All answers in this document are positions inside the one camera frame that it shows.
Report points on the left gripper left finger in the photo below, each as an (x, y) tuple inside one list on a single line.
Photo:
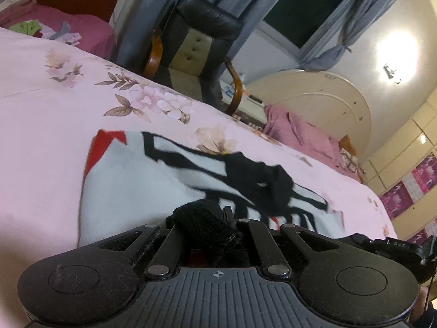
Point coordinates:
[(171, 237)]

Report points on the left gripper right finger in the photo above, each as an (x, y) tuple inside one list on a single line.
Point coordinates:
[(260, 245)]

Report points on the striped knit sweater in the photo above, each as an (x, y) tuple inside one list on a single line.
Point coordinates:
[(135, 178)]

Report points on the cream wardrobe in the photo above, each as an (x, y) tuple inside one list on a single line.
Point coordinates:
[(391, 162)]

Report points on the orange patterned cloth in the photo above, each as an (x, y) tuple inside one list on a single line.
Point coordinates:
[(349, 157)]

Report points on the pink crumpled blanket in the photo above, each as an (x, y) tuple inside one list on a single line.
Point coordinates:
[(290, 129)]

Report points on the white bedside table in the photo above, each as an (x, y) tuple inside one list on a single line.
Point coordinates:
[(249, 111)]

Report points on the cream arched headboard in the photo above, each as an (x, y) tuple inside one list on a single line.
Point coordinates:
[(327, 101)]

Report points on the pink floral bedsheet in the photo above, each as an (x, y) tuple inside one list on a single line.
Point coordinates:
[(54, 100)]

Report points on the black leather office chair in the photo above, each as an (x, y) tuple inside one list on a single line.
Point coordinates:
[(189, 50)]

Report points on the magenta blanket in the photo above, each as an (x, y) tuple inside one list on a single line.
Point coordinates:
[(97, 37)]

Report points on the dark window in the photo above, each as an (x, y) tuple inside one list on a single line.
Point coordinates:
[(294, 24)]

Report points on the tied grey curtain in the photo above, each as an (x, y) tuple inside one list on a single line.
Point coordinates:
[(362, 15)]

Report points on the striped pink pillow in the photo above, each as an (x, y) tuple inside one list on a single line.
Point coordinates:
[(12, 9)]

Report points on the pink wall poster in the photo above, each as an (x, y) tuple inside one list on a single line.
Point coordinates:
[(411, 188)]

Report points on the wall lamp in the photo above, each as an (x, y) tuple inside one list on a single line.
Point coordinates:
[(392, 74)]

